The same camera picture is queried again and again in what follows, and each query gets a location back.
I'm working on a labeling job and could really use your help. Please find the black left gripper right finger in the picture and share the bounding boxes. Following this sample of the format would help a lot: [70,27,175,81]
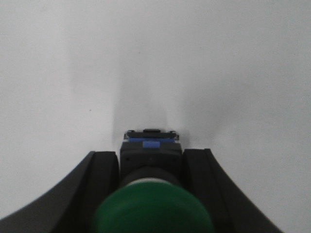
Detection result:
[182,149,281,233]

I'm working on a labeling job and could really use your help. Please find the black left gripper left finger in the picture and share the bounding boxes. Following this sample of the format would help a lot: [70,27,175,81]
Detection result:
[0,151,119,233]

